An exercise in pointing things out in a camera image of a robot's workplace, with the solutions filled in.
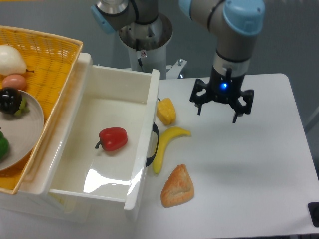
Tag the white pear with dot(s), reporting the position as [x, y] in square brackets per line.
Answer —
[11, 61]

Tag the black drawer handle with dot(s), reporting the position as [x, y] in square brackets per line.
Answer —
[154, 144]

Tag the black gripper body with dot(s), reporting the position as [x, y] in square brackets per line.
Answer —
[224, 86]

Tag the triangular puff pastry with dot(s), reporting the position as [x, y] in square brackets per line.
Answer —
[178, 188]

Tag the open upper white drawer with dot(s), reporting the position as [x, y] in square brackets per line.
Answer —
[112, 98]

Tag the yellow banana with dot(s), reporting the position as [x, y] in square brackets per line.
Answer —
[164, 139]

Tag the green bell pepper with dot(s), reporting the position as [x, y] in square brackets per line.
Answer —
[4, 145]

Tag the red bell pepper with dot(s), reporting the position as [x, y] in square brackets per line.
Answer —
[111, 139]

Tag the black corner device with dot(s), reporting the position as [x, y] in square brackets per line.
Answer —
[313, 208]

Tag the yellow bell pepper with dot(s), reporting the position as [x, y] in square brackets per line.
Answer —
[166, 111]

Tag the yellow wicker basket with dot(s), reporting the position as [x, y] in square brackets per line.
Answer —
[52, 59]

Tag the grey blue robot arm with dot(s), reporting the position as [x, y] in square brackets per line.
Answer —
[235, 23]

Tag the grey plate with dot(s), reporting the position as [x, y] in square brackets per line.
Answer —
[22, 132]

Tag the brown egg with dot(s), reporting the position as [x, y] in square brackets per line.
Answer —
[15, 81]

